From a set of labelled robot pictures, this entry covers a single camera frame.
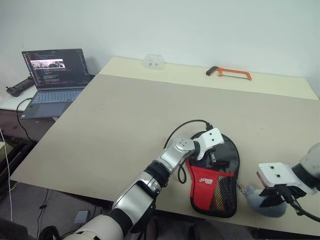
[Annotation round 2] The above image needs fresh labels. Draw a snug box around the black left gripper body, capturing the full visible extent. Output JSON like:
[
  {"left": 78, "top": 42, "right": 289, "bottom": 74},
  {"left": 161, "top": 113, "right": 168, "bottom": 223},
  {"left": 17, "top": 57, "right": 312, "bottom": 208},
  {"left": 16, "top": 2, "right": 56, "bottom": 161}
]
[{"left": 209, "top": 147, "right": 219, "bottom": 165}]

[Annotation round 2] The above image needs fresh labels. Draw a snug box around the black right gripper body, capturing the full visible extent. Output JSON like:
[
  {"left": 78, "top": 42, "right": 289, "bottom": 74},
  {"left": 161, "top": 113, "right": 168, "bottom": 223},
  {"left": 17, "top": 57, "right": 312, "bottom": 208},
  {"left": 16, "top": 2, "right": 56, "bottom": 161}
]
[{"left": 274, "top": 184, "right": 309, "bottom": 200}]

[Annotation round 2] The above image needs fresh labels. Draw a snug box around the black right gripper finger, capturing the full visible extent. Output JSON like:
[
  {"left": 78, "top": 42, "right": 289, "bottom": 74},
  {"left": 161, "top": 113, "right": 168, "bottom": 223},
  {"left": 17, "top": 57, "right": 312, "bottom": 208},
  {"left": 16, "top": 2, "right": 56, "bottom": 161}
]
[
  {"left": 258, "top": 188, "right": 278, "bottom": 197},
  {"left": 259, "top": 195, "right": 286, "bottom": 208}
]

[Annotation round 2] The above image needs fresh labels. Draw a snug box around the black red paddle case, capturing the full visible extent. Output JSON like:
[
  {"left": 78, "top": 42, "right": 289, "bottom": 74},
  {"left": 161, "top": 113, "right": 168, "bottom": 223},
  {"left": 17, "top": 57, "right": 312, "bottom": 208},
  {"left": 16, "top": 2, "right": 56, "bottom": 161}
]
[{"left": 186, "top": 132, "right": 241, "bottom": 219}]

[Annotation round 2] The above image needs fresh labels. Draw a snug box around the large beige table mat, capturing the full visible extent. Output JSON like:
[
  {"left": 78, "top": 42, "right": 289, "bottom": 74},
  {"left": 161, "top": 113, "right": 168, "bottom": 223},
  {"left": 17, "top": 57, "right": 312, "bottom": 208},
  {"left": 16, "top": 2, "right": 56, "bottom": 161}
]
[{"left": 9, "top": 73, "right": 320, "bottom": 237}]

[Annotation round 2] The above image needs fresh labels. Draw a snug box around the clear plastic holder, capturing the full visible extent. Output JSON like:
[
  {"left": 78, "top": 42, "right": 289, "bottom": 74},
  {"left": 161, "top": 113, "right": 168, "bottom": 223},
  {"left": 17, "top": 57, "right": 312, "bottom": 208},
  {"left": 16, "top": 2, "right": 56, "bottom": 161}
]
[{"left": 142, "top": 52, "right": 166, "bottom": 70}]

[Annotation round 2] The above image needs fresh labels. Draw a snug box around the black rounded floor object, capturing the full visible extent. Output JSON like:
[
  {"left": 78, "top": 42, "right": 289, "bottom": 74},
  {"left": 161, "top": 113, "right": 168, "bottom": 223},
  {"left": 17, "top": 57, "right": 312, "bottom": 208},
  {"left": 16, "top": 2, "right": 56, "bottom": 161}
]
[{"left": 38, "top": 225, "right": 61, "bottom": 240}]

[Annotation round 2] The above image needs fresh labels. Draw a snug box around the open grey laptop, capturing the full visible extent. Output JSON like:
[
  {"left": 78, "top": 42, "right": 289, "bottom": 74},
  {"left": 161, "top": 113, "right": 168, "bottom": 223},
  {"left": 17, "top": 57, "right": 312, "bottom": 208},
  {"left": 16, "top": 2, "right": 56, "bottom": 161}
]
[{"left": 19, "top": 48, "right": 95, "bottom": 120}]

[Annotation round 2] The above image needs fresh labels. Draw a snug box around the black handheld controller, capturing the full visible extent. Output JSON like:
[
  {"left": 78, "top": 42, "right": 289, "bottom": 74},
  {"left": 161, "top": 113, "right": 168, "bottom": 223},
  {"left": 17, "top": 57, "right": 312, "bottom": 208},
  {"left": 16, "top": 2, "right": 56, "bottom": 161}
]
[{"left": 6, "top": 75, "right": 35, "bottom": 98}]

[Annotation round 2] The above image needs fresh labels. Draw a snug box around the white side table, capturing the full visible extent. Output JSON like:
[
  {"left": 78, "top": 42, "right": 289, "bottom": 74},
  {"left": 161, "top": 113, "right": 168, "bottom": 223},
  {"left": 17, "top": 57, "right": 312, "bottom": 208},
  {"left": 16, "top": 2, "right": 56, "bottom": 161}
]
[{"left": 0, "top": 84, "right": 38, "bottom": 111}]

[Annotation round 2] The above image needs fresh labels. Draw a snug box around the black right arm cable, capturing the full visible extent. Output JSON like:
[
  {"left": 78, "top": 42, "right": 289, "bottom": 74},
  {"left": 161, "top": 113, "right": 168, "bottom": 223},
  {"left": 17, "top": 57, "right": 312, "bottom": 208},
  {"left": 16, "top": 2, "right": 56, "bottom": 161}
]
[{"left": 279, "top": 184, "right": 320, "bottom": 223}]

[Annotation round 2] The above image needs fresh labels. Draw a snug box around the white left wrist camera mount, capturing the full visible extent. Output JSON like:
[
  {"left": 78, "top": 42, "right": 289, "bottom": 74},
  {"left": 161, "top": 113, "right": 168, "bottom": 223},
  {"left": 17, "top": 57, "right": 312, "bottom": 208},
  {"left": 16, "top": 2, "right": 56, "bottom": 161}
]
[{"left": 196, "top": 128, "right": 225, "bottom": 161}]

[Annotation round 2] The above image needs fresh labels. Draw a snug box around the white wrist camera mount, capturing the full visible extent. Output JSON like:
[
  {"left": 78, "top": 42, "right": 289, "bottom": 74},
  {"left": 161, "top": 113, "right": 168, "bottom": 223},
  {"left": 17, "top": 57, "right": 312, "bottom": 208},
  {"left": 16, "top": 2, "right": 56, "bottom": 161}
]
[
  {"left": 196, "top": 128, "right": 225, "bottom": 161},
  {"left": 256, "top": 161, "right": 318, "bottom": 196}
]

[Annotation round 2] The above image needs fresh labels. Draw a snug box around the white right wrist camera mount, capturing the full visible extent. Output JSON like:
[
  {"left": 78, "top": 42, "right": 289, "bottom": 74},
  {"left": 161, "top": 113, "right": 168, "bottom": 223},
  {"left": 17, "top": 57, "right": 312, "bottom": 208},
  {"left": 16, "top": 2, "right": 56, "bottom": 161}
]
[{"left": 256, "top": 161, "right": 318, "bottom": 196}]

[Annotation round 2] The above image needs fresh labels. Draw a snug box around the orange hacksaw black handle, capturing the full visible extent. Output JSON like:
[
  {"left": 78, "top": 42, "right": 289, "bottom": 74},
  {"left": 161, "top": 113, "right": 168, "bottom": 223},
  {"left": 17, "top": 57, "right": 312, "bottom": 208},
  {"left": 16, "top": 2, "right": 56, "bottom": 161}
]
[{"left": 206, "top": 65, "right": 253, "bottom": 81}]

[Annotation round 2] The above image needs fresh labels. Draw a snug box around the thin black floor cable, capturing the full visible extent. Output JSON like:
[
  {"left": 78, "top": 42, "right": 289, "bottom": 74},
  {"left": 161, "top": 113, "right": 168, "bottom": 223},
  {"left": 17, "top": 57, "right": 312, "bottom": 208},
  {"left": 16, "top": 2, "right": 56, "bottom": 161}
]
[{"left": 37, "top": 188, "right": 50, "bottom": 231}]

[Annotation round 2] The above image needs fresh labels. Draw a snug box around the black laptop power cable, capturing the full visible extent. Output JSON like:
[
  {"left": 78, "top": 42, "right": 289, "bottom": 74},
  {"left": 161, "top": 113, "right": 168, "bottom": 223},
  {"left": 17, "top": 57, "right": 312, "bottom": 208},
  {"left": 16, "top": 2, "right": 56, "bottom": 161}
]
[{"left": 16, "top": 97, "right": 38, "bottom": 143}]

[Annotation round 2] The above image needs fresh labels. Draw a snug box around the thin white hanging cable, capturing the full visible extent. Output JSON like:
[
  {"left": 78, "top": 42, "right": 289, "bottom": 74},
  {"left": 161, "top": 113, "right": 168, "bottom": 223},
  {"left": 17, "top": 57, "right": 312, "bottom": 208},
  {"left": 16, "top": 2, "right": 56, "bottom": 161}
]
[{"left": 0, "top": 129, "right": 13, "bottom": 222}]

